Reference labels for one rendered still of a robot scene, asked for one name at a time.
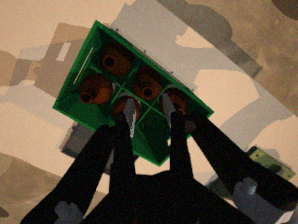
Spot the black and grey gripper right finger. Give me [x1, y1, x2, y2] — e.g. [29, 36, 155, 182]
[162, 93, 298, 224]

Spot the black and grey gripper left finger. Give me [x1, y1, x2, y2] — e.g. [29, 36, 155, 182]
[20, 98, 138, 224]

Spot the dark green crate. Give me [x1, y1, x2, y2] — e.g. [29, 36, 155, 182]
[53, 20, 201, 159]

